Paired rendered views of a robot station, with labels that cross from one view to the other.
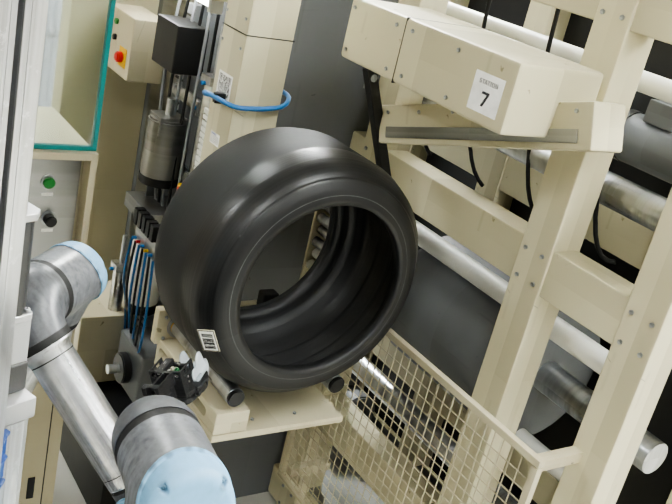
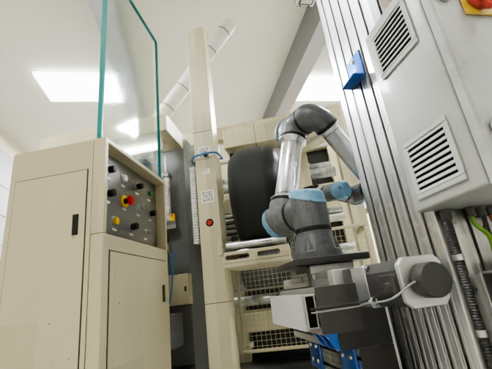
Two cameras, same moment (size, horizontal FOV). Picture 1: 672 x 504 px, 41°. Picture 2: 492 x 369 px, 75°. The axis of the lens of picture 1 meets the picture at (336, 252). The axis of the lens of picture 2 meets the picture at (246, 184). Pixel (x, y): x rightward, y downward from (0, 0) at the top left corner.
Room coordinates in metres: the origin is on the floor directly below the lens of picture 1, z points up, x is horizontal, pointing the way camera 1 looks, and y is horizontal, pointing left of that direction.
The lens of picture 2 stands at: (0.70, 1.48, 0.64)
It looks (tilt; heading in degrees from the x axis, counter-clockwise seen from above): 19 degrees up; 315
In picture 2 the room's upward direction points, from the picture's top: 7 degrees counter-clockwise
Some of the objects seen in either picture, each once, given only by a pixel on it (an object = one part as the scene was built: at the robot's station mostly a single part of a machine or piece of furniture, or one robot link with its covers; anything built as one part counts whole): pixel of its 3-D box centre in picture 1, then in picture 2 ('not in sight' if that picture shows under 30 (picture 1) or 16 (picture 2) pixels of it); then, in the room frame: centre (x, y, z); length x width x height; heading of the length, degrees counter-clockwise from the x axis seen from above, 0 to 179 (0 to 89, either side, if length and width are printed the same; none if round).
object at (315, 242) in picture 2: not in sight; (315, 244); (1.30, 0.61, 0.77); 0.15 x 0.15 x 0.10
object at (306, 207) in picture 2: not in sight; (307, 209); (1.30, 0.61, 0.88); 0.13 x 0.12 x 0.14; 169
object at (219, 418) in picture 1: (200, 381); (256, 255); (1.92, 0.25, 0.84); 0.36 x 0.09 x 0.06; 37
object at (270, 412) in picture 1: (247, 388); (261, 263); (2.01, 0.14, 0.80); 0.37 x 0.36 x 0.02; 127
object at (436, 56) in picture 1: (460, 63); (266, 138); (2.09, -0.17, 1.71); 0.61 x 0.25 x 0.15; 37
